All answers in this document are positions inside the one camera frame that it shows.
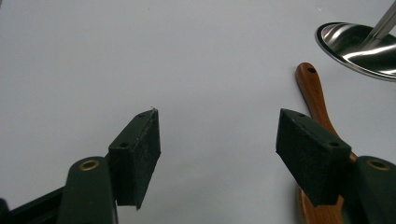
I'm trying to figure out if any stainless steel bowl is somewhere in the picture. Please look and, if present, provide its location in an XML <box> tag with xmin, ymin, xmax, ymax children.
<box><xmin>315</xmin><ymin>21</ymin><xmax>396</xmax><ymax>82</ymax></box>

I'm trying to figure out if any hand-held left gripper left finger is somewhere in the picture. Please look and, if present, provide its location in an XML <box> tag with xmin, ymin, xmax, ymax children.
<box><xmin>56</xmin><ymin>107</ymin><xmax>162</xmax><ymax>224</ymax></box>

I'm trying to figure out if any metal utensil handle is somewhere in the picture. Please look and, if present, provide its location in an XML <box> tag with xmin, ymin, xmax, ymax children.
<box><xmin>361</xmin><ymin>0</ymin><xmax>396</xmax><ymax>50</ymax></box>

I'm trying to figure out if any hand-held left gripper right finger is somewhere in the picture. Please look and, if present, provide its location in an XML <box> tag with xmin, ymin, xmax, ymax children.
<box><xmin>275</xmin><ymin>107</ymin><xmax>396</xmax><ymax>224</ymax></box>

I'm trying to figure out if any wooden spatula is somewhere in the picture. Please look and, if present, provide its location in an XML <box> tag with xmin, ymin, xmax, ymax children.
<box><xmin>294</xmin><ymin>62</ymin><xmax>359</xmax><ymax>224</ymax></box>

